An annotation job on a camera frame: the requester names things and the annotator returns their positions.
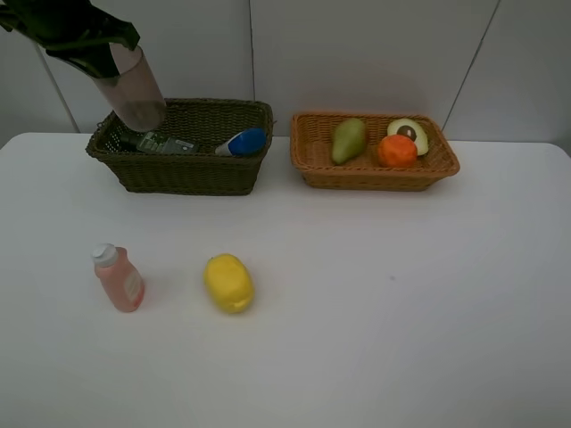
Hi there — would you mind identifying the dark brown wicker basket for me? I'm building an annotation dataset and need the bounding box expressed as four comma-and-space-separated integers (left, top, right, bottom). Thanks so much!
86, 98, 274, 196

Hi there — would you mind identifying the orange wicker basket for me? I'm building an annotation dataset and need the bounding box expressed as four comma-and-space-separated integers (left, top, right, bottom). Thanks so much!
290, 111, 460, 192

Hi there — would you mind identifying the pink bottle white cap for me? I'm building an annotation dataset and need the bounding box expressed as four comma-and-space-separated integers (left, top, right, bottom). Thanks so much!
91, 243, 145, 313

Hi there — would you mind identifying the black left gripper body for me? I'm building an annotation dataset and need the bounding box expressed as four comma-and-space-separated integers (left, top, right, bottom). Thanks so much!
0, 0, 108, 45

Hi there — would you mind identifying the yellow lemon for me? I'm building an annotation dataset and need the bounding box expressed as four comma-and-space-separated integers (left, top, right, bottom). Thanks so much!
203, 253, 255, 314

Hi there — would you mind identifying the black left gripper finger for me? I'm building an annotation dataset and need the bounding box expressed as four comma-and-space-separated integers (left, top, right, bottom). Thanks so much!
44, 42, 120, 79
79, 11, 140, 51

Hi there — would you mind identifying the translucent brown plastic cup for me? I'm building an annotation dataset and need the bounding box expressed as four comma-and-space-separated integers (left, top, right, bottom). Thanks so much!
94, 44, 166, 132

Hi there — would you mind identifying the avocado half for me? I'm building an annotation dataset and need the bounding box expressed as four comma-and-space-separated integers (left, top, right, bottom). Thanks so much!
387, 118, 429, 156

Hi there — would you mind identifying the orange tangerine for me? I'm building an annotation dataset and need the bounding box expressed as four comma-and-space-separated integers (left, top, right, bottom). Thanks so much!
377, 135, 418, 168

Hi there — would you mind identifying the white bottle blue cap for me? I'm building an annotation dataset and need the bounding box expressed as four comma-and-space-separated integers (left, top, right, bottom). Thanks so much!
214, 128, 266, 157

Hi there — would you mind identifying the black square pump bottle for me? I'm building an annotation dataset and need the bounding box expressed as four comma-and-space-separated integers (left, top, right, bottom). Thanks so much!
120, 131, 199, 155

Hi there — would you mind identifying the green red pear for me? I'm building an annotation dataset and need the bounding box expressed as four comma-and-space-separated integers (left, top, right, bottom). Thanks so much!
331, 118, 367, 165

